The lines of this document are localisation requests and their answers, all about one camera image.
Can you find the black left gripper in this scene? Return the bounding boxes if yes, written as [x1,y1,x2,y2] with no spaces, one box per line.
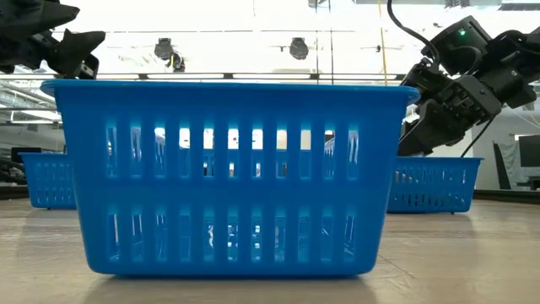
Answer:
[0,0,106,80]

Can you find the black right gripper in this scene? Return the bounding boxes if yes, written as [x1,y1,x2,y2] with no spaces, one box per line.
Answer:
[397,58,503,157]

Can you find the blue slotted plastic basket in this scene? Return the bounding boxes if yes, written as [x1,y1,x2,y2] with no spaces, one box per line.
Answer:
[40,79,421,278]
[386,156,483,214]
[19,152,77,210]

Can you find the black chair back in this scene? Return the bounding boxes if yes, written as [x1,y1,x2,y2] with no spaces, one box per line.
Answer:
[492,141,514,190]

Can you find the dark computer monitor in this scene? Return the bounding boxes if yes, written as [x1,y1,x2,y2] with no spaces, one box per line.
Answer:
[10,146,43,165]
[517,134,540,168]

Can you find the black hanging fixture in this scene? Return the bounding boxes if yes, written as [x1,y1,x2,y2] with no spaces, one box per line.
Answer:
[153,36,186,73]
[289,36,311,61]

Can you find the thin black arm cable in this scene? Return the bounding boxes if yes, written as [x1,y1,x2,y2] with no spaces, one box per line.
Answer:
[459,117,495,158]

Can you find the yellow extension cable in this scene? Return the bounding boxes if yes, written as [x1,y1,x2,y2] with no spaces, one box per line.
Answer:
[378,0,387,81]

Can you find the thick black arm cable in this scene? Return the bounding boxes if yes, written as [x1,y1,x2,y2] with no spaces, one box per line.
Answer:
[386,0,440,64]

